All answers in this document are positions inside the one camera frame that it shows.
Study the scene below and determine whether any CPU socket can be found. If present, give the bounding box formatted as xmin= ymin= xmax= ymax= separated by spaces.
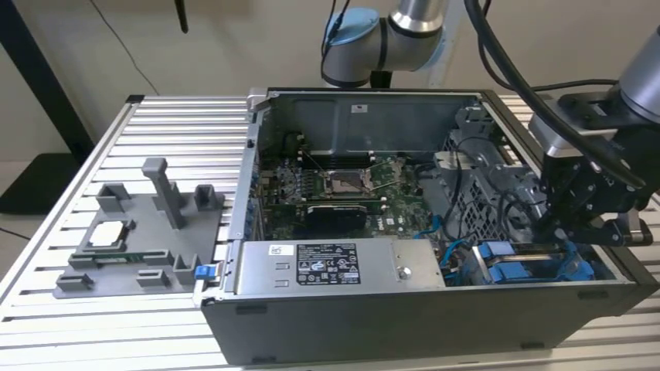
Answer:
xmin=319 ymin=169 xmax=373 ymax=199

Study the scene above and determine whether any black stand with base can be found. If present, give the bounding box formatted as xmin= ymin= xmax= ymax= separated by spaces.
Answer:
xmin=0 ymin=0 xmax=97 ymax=216

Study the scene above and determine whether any black hanging rod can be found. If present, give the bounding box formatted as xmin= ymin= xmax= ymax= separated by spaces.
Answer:
xmin=173 ymin=0 xmax=191 ymax=35

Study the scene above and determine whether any green RAM stick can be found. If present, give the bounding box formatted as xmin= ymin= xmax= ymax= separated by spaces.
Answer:
xmin=75 ymin=250 xmax=172 ymax=265

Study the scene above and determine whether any grey parts rack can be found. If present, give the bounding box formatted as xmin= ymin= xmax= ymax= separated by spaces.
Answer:
xmin=53 ymin=157 xmax=227 ymax=301

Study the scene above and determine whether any green motherboard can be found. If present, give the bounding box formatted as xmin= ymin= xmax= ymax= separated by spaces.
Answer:
xmin=255 ymin=154 xmax=445 ymax=243

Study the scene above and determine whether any black RAM slot bank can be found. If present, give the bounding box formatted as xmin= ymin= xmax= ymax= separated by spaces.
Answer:
xmin=297 ymin=151 xmax=375 ymax=170
xmin=303 ymin=192 xmax=387 ymax=205

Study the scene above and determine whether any blue disk wire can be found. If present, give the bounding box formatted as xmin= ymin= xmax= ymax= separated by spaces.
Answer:
xmin=419 ymin=215 xmax=476 ymax=280

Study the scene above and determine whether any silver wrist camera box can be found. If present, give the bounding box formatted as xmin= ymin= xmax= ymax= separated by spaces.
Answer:
xmin=529 ymin=96 xmax=621 ymax=160

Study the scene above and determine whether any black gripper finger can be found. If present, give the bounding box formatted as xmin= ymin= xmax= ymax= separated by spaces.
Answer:
xmin=533 ymin=185 xmax=581 ymax=243
xmin=567 ymin=210 xmax=652 ymax=248

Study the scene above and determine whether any black graphics card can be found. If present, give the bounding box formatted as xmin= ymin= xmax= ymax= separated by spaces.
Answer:
xmin=293 ymin=199 xmax=379 ymax=236

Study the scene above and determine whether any thin metal locking lever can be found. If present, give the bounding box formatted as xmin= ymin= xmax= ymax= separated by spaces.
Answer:
xmin=300 ymin=150 xmax=328 ymax=174

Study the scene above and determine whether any silver CPU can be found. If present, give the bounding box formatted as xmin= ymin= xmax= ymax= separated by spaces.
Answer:
xmin=89 ymin=221 xmax=131 ymax=249

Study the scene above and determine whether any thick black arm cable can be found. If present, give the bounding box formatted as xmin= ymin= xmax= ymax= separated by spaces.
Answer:
xmin=461 ymin=0 xmax=647 ymax=189

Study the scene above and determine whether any thin black wall cable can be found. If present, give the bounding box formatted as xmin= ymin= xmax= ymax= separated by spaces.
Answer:
xmin=89 ymin=0 xmax=161 ymax=97

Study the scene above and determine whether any black and silver PC case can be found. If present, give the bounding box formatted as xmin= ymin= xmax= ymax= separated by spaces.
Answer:
xmin=193 ymin=87 xmax=653 ymax=366

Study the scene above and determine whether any metal disk bay cage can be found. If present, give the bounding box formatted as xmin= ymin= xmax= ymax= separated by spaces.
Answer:
xmin=431 ymin=107 xmax=571 ymax=250

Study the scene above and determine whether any silver power supply unit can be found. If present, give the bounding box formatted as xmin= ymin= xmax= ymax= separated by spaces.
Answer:
xmin=229 ymin=238 xmax=448 ymax=291

